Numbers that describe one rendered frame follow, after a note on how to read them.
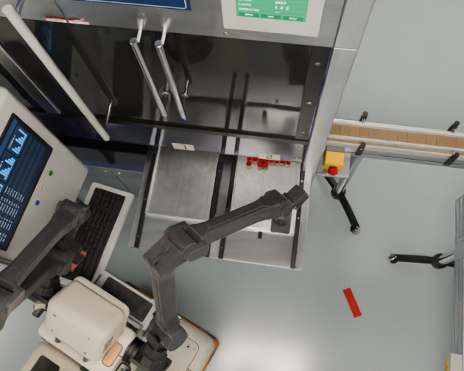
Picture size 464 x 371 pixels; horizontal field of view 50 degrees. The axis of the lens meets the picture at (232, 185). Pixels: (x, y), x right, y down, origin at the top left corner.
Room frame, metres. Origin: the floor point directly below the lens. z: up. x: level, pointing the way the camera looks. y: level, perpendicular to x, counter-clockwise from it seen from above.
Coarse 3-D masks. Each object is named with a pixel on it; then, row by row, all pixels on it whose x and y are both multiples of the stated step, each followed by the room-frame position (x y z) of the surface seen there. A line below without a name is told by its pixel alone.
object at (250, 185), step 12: (240, 156) 0.72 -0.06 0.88; (240, 168) 0.67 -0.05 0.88; (252, 168) 0.66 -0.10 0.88; (276, 168) 0.64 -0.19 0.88; (288, 168) 0.63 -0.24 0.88; (240, 180) 0.62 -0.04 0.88; (252, 180) 0.61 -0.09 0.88; (264, 180) 0.60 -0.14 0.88; (276, 180) 0.59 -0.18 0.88; (288, 180) 0.58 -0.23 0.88; (240, 192) 0.57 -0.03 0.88; (252, 192) 0.56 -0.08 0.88; (264, 192) 0.55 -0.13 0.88; (240, 204) 0.52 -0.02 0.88; (252, 228) 0.41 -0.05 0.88; (264, 228) 0.39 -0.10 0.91
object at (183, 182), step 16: (160, 160) 0.76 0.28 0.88; (176, 160) 0.75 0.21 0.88; (192, 160) 0.74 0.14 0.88; (208, 160) 0.73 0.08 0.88; (160, 176) 0.70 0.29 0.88; (176, 176) 0.68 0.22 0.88; (192, 176) 0.67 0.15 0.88; (208, 176) 0.66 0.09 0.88; (160, 192) 0.63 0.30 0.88; (176, 192) 0.61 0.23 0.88; (192, 192) 0.60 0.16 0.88; (208, 192) 0.59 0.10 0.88; (160, 208) 0.56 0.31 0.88; (176, 208) 0.55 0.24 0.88; (192, 208) 0.53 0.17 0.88; (208, 208) 0.52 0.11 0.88
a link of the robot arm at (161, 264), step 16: (160, 240) 0.28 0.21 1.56; (176, 240) 0.27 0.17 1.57; (192, 240) 0.26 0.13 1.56; (144, 256) 0.24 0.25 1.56; (160, 256) 0.24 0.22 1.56; (176, 256) 0.22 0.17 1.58; (160, 272) 0.19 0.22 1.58; (160, 288) 0.16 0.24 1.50; (160, 304) 0.13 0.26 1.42; (176, 304) 0.13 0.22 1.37; (160, 320) 0.09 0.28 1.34; (176, 320) 0.08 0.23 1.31; (176, 336) 0.04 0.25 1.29
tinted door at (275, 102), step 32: (160, 32) 0.74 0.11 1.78; (192, 64) 0.73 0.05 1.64; (224, 64) 0.70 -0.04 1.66; (256, 64) 0.67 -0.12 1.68; (288, 64) 0.65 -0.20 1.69; (192, 96) 0.73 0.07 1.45; (224, 96) 0.70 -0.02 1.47; (256, 96) 0.67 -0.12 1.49; (288, 96) 0.64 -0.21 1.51; (224, 128) 0.71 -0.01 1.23; (256, 128) 0.67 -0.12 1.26; (288, 128) 0.64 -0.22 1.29
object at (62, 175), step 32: (0, 96) 0.79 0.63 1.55; (0, 128) 0.72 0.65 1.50; (32, 128) 0.78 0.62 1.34; (0, 160) 0.64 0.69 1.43; (32, 160) 0.70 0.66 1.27; (64, 160) 0.77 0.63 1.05; (0, 192) 0.57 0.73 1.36; (32, 192) 0.62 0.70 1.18; (64, 192) 0.68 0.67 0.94; (0, 224) 0.49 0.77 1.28; (32, 224) 0.53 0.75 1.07
